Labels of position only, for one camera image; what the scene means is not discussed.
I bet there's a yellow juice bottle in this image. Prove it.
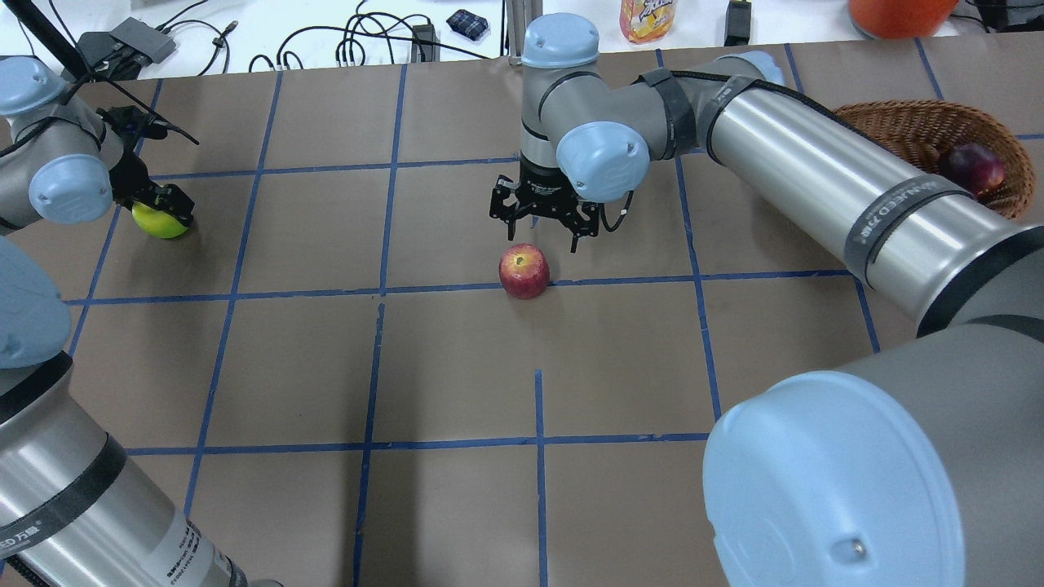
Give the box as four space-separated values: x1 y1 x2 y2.
618 0 677 45

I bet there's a black wrist camera, left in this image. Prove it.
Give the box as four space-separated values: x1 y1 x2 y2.
96 105 170 145

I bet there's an aluminium frame post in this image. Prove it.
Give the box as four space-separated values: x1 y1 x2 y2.
501 0 544 66

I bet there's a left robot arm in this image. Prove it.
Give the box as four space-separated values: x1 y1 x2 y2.
1 55 275 586

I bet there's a dark red apple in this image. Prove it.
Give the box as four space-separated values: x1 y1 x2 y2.
938 143 1006 197

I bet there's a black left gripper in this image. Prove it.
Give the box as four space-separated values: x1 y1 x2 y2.
109 150 195 227

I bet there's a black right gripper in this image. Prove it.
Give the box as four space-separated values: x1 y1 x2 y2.
489 159 599 254

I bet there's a wicker basket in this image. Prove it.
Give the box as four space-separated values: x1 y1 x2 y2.
832 99 1037 221

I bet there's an orange bucket with lid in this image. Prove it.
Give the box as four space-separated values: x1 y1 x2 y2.
847 1 958 38

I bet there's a black monitor stand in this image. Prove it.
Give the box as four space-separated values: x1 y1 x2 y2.
3 1 95 83

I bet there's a green apple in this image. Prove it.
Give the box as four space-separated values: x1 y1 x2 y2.
131 203 189 239

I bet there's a red yellow apple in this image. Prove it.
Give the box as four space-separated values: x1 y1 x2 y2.
498 244 551 300

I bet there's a black power adapter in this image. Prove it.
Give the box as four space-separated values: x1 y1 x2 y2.
723 0 752 47

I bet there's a grey adapter box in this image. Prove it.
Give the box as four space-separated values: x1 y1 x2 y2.
109 16 176 64

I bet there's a dark blue pouch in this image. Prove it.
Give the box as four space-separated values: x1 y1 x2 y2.
446 10 489 42

